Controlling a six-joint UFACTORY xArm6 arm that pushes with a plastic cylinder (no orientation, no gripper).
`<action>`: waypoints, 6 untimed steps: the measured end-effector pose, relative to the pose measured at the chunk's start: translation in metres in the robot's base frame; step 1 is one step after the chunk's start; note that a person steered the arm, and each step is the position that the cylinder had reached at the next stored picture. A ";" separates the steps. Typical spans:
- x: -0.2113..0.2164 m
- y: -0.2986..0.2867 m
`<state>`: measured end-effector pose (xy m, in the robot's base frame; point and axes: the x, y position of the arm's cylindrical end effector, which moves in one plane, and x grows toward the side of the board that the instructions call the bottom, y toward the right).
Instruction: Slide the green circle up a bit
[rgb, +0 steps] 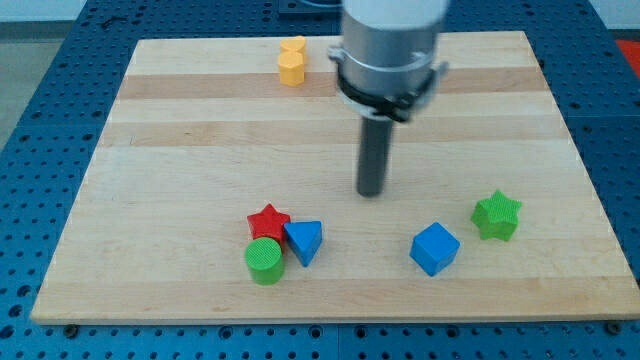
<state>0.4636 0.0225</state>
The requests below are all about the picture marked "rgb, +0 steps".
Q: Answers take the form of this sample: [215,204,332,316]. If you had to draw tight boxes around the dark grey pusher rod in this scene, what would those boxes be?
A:
[356,118,393,197]

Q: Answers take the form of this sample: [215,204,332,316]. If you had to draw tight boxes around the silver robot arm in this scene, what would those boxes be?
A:
[328,0,450,197]

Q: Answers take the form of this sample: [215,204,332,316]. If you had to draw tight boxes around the yellow hexagon block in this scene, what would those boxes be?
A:
[278,51,305,86]

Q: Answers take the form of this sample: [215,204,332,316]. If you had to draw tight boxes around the blue triangle block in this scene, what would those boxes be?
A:
[284,220,323,267]

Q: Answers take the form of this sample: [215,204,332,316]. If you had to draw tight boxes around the yellow heart block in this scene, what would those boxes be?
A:
[280,35,308,64]

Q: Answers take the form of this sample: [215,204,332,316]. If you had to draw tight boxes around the blue cube block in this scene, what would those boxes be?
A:
[409,222,460,276]

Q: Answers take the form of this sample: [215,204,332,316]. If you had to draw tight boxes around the red star block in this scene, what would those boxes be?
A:
[247,204,291,248]

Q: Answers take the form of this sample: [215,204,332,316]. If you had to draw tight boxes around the green star block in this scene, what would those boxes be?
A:
[471,189,522,242]

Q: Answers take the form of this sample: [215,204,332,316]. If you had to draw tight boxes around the green cylinder block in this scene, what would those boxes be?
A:
[244,237,285,285]

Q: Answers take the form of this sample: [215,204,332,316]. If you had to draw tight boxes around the wooden board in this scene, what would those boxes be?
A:
[31,31,639,325]

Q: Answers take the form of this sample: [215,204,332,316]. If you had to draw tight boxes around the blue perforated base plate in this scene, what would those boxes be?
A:
[1,0,639,359]

